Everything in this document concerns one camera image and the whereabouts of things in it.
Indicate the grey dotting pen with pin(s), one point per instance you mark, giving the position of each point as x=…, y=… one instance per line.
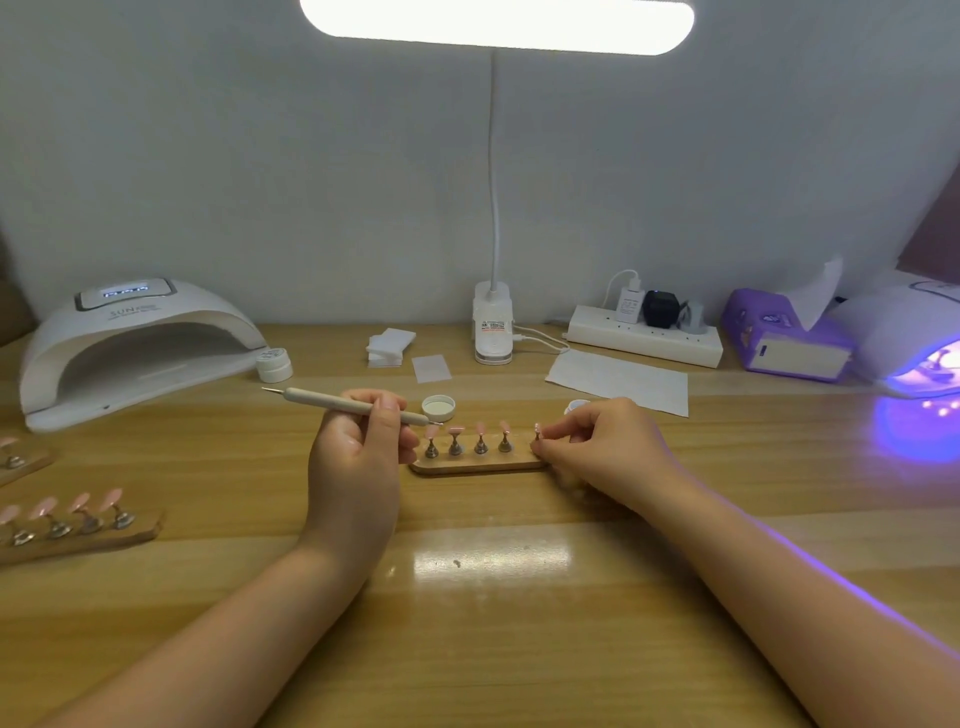
x=308, y=398

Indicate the brown wooden board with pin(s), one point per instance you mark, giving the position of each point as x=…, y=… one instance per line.
x=933, y=225

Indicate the person's right forearm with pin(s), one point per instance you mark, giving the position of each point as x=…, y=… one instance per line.
x=825, y=623

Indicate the black plug adapter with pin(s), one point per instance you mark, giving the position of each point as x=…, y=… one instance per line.
x=662, y=309

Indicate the brown cardboard box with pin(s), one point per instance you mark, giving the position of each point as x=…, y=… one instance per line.
x=12, y=308

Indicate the person's left forearm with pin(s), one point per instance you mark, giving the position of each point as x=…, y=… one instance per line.
x=195, y=660

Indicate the purple tissue box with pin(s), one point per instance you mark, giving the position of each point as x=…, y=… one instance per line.
x=762, y=338

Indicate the person's left hand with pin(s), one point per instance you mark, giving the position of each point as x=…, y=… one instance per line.
x=357, y=488

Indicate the wooden stands with pink nails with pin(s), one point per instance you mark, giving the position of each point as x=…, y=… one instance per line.
x=75, y=518

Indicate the white nail lamp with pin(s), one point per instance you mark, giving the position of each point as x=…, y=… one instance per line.
x=908, y=333
x=132, y=333

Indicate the small white paper square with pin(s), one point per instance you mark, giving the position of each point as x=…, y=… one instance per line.
x=432, y=368

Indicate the person's right hand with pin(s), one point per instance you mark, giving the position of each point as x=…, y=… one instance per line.
x=623, y=458

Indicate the white desk lamp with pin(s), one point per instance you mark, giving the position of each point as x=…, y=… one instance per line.
x=495, y=23

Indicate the white gel jar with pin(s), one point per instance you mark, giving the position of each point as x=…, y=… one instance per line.
x=578, y=405

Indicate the white power strip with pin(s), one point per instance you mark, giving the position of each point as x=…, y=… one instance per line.
x=645, y=336

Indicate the white tissue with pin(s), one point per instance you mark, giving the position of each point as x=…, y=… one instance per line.
x=815, y=293

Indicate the white charger plug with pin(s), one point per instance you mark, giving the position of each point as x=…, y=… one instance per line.
x=629, y=303

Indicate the white jar lid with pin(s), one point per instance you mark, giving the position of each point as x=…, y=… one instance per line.
x=438, y=405

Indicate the stack of white cotton pads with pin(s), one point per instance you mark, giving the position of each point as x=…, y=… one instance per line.
x=392, y=347

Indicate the small closed white jar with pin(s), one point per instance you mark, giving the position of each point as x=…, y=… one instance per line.
x=273, y=365

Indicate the wooden nail holder strip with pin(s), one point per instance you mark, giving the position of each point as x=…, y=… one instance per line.
x=480, y=465

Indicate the white paper sheet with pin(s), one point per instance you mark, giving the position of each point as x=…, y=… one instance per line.
x=618, y=384

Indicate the grey plug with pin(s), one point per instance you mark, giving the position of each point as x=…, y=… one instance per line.
x=695, y=317

